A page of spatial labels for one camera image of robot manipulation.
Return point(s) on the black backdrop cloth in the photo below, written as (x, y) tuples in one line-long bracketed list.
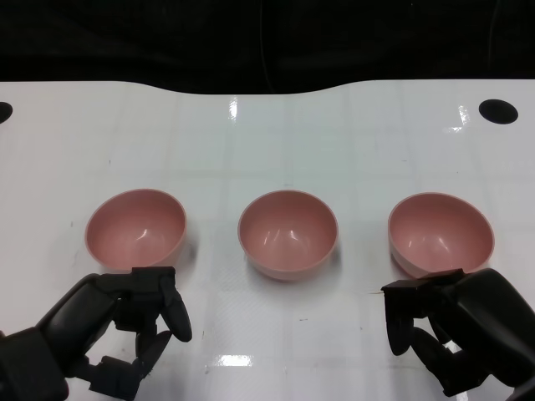
[(125, 37)]

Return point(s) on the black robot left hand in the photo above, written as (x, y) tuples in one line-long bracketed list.
[(125, 292)]

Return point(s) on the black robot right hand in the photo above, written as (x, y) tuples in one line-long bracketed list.
[(485, 317)]

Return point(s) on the pink plastic bowl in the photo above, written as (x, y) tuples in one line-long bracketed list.
[(134, 229), (288, 234), (439, 229)]

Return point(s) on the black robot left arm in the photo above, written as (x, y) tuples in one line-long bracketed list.
[(25, 367)]

